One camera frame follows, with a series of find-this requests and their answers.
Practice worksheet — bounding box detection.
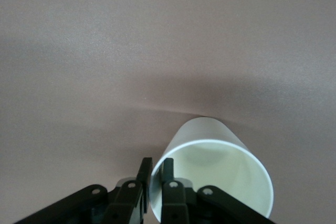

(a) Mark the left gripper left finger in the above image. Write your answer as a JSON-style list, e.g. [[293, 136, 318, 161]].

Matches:
[[15, 157, 153, 224]]

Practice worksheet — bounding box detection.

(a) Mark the white paper-like cup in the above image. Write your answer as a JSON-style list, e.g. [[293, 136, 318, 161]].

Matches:
[[151, 115, 275, 222]]

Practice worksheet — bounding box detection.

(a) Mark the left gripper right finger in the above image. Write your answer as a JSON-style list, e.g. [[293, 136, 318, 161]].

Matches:
[[160, 157, 279, 224]]

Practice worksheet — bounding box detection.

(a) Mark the brown table cover sheet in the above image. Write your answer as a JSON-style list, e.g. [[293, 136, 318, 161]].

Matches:
[[0, 0, 336, 224]]

